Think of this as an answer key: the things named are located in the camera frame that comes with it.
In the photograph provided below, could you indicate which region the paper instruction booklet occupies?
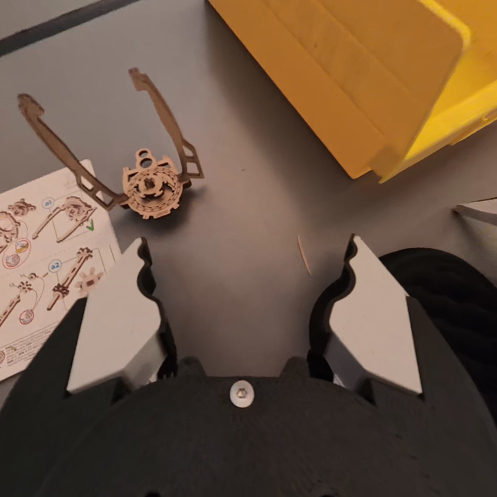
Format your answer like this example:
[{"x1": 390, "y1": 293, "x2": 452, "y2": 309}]
[{"x1": 0, "y1": 159, "x2": 122, "y2": 382}]

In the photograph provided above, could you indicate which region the yellow plastic bin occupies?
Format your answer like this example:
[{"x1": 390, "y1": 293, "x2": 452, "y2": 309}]
[{"x1": 207, "y1": 0, "x2": 497, "y2": 184}]

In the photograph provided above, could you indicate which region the thin wooden sliver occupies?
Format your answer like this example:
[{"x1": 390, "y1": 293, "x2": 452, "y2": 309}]
[{"x1": 297, "y1": 234, "x2": 313, "y2": 276}]

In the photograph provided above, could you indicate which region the wooden gear assembly with arms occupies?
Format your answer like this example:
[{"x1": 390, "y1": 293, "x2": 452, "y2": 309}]
[{"x1": 17, "y1": 68, "x2": 206, "y2": 221}]

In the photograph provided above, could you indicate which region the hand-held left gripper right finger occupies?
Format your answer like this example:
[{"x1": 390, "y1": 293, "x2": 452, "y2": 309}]
[{"x1": 308, "y1": 233, "x2": 423, "y2": 395}]

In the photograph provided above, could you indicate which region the small white cardboard box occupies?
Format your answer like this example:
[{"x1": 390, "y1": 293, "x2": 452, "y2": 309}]
[{"x1": 452, "y1": 197, "x2": 497, "y2": 250}]

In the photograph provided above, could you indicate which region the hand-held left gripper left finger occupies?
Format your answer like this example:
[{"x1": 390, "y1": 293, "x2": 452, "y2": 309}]
[{"x1": 67, "y1": 238, "x2": 178, "y2": 395}]

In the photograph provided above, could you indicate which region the person's dark clothing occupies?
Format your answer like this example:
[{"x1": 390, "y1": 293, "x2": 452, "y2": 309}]
[{"x1": 378, "y1": 248, "x2": 497, "y2": 422}]

